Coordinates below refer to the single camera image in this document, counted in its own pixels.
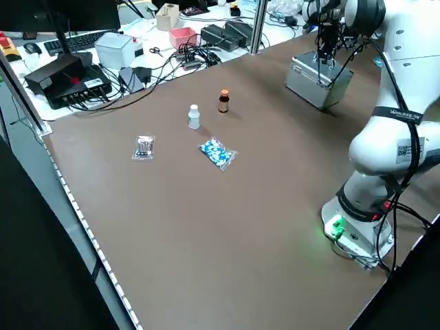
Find black electronics box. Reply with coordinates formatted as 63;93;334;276
23;53;113;110

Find black usb hub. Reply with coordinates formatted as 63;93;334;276
175;51;221;72

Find clear acrylic bracket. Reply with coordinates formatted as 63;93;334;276
0;51;52;138

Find black keyboard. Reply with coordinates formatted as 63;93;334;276
43;30;120;56

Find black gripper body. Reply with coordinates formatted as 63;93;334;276
318;21;344;59

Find black monitor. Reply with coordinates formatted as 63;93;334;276
0;0;121;56

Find clear bottle white cap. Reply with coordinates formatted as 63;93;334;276
187;104;201;130

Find black power supply box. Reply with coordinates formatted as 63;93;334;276
222;19;254;48
200;24;228;50

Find wooden box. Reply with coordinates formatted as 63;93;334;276
156;3;181;30

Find black plug adapter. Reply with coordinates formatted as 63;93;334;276
132;66;152;86

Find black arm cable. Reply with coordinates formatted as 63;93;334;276
364;36;432;276

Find aluminium medical case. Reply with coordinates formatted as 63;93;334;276
285;50;355;111

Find aluminium profile post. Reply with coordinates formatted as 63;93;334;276
250;0;268;55

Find red emergency stop button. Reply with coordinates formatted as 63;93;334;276
0;30;20;63

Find brown bottle orange cap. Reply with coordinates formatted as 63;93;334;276
217;89;232;114

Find blue white capsule bag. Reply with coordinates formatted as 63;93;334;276
197;137;239;172

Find white plastic box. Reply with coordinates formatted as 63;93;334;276
94;32;138;69

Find grey power adapter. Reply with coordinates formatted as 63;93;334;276
118;67;145;94

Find pink plastic box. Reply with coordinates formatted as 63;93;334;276
168;27;197;50

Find clear packet brown vials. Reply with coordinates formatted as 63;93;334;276
131;134;156;162

